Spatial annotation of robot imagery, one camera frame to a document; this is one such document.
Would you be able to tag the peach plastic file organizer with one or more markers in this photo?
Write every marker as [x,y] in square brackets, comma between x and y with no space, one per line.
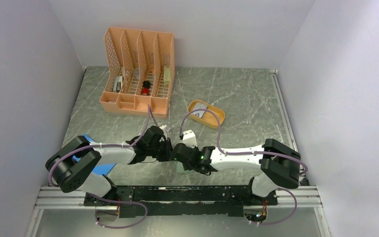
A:
[138,55]

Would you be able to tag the card in yellow tray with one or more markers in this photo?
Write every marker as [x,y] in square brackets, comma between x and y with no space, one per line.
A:
[199,109]

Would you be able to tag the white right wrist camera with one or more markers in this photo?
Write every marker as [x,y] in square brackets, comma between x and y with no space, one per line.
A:
[189,139]

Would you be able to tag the yellow oval tray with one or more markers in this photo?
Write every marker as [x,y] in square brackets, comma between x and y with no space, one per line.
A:
[210,119]

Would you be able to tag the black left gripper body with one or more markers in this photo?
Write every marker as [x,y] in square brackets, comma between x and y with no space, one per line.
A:
[162,150]

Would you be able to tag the pale green eraser box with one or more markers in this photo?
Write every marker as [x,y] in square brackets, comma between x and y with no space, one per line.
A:
[166,76]

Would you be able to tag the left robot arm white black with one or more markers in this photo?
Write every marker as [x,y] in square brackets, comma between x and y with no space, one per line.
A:
[72,167]

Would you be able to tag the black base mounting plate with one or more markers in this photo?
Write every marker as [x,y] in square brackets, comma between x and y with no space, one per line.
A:
[133,201]

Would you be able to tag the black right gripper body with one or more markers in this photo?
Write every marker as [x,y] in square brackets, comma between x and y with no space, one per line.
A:
[187,166]

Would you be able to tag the grey white utility knife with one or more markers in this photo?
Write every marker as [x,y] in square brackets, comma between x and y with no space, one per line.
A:
[118,82]

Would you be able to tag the red black small bottle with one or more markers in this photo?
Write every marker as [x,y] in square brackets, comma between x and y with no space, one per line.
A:
[146,88]

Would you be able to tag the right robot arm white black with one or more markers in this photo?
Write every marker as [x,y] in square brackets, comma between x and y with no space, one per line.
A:
[279,166]

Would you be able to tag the aluminium rail frame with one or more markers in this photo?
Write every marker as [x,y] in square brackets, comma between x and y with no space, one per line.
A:
[294,201]

